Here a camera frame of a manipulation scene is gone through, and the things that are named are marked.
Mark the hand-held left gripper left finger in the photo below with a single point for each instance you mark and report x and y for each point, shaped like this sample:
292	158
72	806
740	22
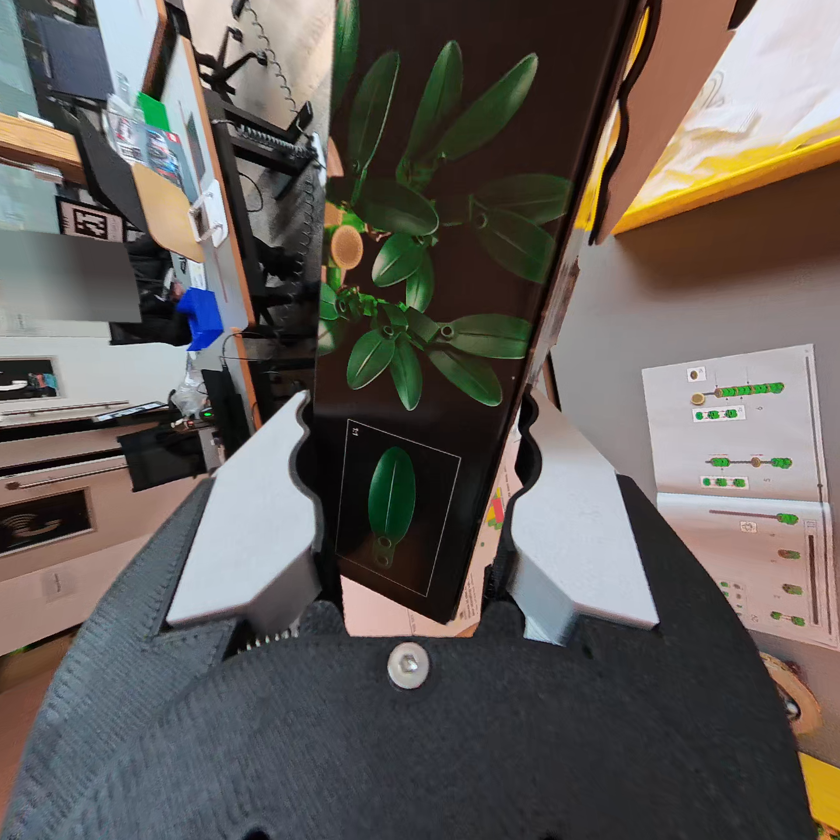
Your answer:
249	525

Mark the large yellow storage bin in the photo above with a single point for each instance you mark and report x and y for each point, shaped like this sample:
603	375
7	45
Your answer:
823	800

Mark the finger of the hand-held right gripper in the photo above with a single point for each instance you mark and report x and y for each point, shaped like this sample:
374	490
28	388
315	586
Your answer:
669	85

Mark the black toy set box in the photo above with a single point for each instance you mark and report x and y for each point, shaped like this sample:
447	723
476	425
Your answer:
459	262

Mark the printed instruction sheet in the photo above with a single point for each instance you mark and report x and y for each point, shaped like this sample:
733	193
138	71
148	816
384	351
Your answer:
489	571

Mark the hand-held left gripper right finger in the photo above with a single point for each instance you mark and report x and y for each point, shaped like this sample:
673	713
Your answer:
584	525

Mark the tan toy pot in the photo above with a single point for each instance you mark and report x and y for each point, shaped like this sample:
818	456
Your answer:
797	695

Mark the blue storage bin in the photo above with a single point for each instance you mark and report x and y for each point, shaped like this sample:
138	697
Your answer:
200	318

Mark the white instruction booklet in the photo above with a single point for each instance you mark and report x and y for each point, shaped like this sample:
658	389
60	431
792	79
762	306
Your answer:
741	525

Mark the grey desk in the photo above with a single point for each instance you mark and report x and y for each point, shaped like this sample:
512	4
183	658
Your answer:
604	315

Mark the white paper bag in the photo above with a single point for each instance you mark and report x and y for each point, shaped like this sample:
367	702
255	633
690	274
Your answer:
774	79

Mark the shallow yellow storage bin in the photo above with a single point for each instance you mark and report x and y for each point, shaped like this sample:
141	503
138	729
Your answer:
722	190

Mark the small marker sign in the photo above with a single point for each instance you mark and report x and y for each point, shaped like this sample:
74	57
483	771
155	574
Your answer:
92	222

